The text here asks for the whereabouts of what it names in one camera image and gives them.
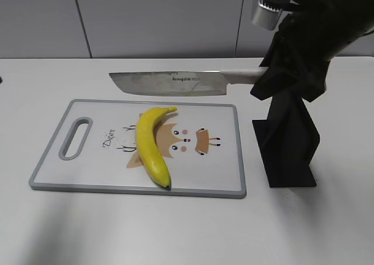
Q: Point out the yellow plastic banana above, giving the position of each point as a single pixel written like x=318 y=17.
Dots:
x=147 y=148

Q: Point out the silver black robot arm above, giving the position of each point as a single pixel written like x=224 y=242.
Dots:
x=266 y=13

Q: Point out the black knife stand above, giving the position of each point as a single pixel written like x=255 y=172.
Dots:
x=287 y=140

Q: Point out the white grey-rimmed cutting board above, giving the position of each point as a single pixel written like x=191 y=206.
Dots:
x=93 y=149

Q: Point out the white-handled kitchen knife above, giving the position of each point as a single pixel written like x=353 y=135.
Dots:
x=184 y=83

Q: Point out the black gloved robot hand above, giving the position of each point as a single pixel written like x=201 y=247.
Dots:
x=308 y=38

